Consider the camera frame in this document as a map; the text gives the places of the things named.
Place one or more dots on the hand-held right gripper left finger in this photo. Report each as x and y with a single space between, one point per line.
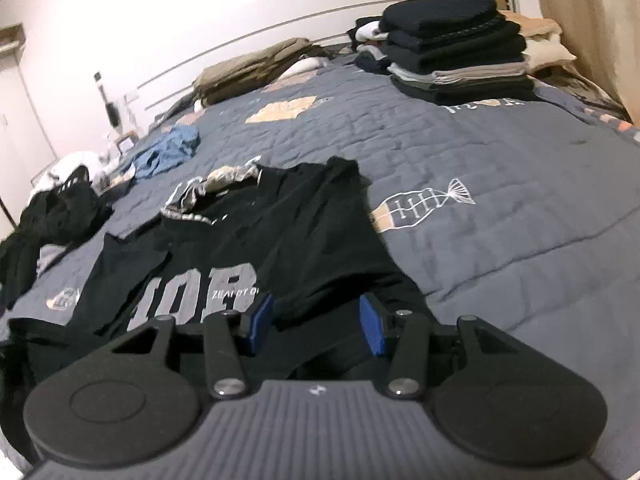
261 322

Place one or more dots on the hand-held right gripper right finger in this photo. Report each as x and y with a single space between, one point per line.
372 325

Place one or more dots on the black printed t-shirt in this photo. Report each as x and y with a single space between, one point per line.
300 240

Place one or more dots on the pile of black clothes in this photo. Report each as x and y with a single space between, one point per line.
55 215

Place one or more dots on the stack of folded clothes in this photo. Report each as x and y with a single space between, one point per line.
450 50

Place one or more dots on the blue garment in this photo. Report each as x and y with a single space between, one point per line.
165 152

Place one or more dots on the light grey garment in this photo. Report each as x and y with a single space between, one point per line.
52 257

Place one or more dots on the cluttered bedside items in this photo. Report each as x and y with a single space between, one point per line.
122 147

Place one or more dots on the dark grey pillow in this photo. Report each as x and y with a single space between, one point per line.
175 110

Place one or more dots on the folded olive blanket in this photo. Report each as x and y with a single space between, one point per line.
250 72

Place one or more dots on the black hanging brush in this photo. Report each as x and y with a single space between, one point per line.
114 115

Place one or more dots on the white pillow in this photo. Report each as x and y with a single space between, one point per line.
305 66

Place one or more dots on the black and white garment heap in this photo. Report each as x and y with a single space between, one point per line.
367 35

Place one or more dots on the white wardrobe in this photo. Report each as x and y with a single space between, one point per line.
20 135

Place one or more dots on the white headboard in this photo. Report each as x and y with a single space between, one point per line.
250 15

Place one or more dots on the dark patterned blanket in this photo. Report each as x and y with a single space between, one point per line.
590 95

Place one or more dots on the beige pillow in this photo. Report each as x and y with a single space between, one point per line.
545 45

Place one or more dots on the beige curtain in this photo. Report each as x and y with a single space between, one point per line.
590 20

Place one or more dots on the brown cardboard box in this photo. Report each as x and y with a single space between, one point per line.
10 35

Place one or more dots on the white wall socket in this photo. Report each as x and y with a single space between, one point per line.
131 98

